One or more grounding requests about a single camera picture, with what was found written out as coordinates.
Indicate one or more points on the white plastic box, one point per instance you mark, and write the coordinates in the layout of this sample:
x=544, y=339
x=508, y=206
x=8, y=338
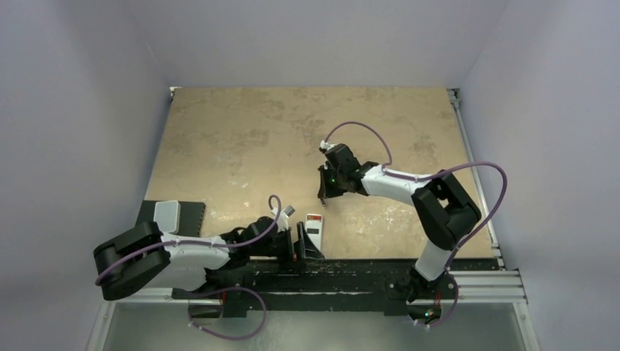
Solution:
x=167, y=216

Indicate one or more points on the red white remote control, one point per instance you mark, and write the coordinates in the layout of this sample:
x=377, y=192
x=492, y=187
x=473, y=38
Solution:
x=314, y=228

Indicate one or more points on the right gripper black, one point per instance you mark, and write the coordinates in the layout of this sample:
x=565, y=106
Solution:
x=332, y=183

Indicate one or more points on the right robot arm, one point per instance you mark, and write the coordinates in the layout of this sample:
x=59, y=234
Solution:
x=445, y=210

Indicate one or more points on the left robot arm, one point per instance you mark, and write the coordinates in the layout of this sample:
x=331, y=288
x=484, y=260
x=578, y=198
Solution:
x=145, y=256

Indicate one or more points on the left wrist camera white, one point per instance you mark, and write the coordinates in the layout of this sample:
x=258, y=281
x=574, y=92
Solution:
x=286, y=213

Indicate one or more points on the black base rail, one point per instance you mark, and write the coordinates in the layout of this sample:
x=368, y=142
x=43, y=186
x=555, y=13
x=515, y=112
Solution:
x=364, y=285

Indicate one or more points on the aluminium frame rail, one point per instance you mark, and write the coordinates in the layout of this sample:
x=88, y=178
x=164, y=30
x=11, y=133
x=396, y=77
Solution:
x=492, y=279

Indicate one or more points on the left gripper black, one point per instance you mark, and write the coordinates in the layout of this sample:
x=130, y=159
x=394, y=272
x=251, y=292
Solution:
x=307, y=251

